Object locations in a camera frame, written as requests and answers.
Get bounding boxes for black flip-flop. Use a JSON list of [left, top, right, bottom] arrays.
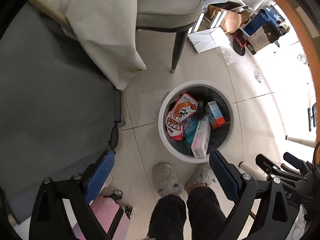
[[233, 28, 248, 57]]

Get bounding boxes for flat white box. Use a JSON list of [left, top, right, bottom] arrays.
[[187, 27, 232, 53]]

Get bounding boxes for person's dark fleece pants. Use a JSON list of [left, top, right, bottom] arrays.
[[146, 186, 228, 240]]

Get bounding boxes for brown paper bag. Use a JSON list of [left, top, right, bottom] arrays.
[[207, 4, 251, 35]]

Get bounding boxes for grey upholstered bed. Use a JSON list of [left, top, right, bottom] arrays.
[[0, 4, 125, 227]]

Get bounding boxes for grey fluffy slipper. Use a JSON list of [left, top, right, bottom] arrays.
[[184, 162, 217, 191], [152, 164, 182, 197]]

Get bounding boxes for blue and brown box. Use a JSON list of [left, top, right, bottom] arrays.
[[247, 21, 281, 56]]

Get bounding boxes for cream cloth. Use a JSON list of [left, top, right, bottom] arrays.
[[47, 0, 148, 92]]

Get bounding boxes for white round trash bin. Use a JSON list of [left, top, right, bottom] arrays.
[[157, 80, 237, 164]]

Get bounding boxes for blue and orange box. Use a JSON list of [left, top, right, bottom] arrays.
[[207, 101, 226, 130]]

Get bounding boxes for long white box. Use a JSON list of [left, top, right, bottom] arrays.
[[190, 119, 211, 158]]

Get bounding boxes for pink suitcase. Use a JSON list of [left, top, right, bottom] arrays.
[[72, 190, 133, 240]]

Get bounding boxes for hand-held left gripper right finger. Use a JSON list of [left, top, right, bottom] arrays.
[[209, 149, 292, 240]]

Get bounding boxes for large red snack bag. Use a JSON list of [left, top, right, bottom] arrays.
[[165, 92, 199, 141]]

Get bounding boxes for grey dining chair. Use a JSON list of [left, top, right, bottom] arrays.
[[136, 0, 205, 73]]

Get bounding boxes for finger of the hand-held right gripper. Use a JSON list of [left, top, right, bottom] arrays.
[[255, 154, 304, 181], [283, 151, 313, 177]]

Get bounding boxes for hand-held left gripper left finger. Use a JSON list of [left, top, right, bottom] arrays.
[[29, 149, 116, 240]]

